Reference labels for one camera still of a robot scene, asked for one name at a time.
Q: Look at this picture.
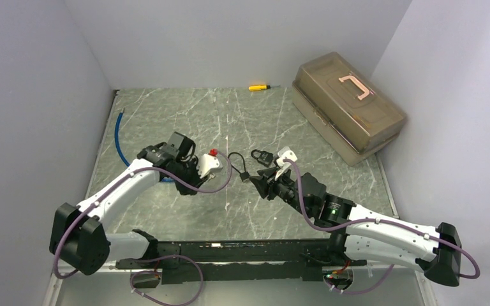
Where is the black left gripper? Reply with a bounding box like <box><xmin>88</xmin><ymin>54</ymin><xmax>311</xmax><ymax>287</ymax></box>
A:
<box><xmin>167</xmin><ymin>157</ymin><xmax>209</xmax><ymax>196</ymax></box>

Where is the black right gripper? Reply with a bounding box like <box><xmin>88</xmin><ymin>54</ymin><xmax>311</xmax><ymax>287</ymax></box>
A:
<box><xmin>249</xmin><ymin>165</ymin><xmax>312</xmax><ymax>217</ymax></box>

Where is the blue cable lock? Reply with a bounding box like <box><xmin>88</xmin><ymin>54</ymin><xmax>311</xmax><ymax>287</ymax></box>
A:
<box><xmin>114</xmin><ymin>110</ymin><xmax>174</xmax><ymax>183</ymax></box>

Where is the black cable padlock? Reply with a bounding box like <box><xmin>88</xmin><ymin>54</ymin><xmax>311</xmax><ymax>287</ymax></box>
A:
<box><xmin>227</xmin><ymin>152</ymin><xmax>251</xmax><ymax>184</ymax></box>

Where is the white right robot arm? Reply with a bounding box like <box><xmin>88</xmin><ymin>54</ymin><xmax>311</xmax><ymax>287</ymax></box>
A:
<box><xmin>249</xmin><ymin>168</ymin><xmax>462</xmax><ymax>287</ymax></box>

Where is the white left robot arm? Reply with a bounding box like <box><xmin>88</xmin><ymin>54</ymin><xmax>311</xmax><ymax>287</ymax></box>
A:
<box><xmin>49</xmin><ymin>132</ymin><xmax>223</xmax><ymax>279</ymax></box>

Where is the brown translucent storage box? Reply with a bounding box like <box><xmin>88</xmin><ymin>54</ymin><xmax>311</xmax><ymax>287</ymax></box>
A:
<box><xmin>292</xmin><ymin>52</ymin><xmax>406</xmax><ymax>166</ymax></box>

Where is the yellow screwdriver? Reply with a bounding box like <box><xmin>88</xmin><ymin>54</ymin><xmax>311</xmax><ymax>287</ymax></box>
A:
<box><xmin>248</xmin><ymin>85</ymin><xmax>279</xmax><ymax>92</ymax></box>

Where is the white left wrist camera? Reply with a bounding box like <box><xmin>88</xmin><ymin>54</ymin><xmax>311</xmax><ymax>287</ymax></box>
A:
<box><xmin>197</xmin><ymin>149</ymin><xmax>223</xmax><ymax>179</ymax></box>

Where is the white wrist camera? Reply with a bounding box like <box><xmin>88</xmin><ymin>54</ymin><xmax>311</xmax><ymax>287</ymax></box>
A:
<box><xmin>197</xmin><ymin>149</ymin><xmax>223</xmax><ymax>179</ymax></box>
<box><xmin>275</xmin><ymin>146</ymin><xmax>297</xmax><ymax>180</ymax></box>

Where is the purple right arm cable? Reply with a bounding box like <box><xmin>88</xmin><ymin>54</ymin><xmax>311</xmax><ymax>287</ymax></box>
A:
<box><xmin>283</xmin><ymin>158</ymin><xmax>481</xmax><ymax>296</ymax></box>

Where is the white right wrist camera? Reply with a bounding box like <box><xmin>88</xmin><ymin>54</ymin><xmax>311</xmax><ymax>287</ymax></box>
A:
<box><xmin>275</xmin><ymin>146</ymin><xmax>297</xmax><ymax>180</ymax></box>

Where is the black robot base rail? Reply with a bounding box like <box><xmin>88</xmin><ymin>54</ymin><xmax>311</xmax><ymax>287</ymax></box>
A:
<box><xmin>115</xmin><ymin>238</ymin><xmax>367</xmax><ymax>284</ymax></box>

